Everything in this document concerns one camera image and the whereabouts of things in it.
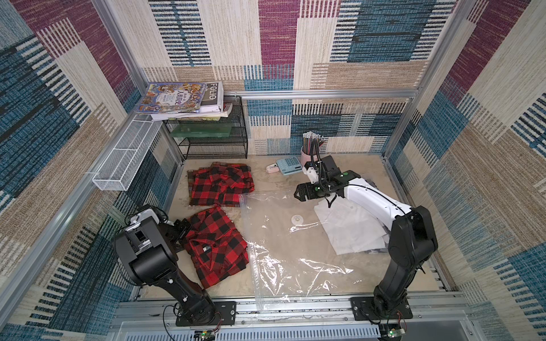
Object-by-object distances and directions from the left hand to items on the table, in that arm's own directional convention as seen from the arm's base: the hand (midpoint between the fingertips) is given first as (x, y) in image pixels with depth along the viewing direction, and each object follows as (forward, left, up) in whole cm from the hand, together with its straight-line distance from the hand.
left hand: (189, 236), depth 90 cm
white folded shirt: (+2, -68, 0) cm, 68 cm away
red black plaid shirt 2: (-6, -12, +3) cm, 14 cm away
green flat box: (+41, -3, +24) cm, 47 cm away
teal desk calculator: (+39, -44, +1) cm, 59 cm away
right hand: (+13, -47, +12) cm, 51 cm away
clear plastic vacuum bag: (-9, -42, -6) cm, 44 cm away
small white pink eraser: (+36, -35, +2) cm, 50 cm away
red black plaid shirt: (+24, -10, +5) cm, 26 cm away
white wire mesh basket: (+22, +31, +17) cm, 41 cm away
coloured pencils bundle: (+43, -55, +13) cm, 71 cm away
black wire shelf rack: (+50, -9, +11) cm, 52 cm away
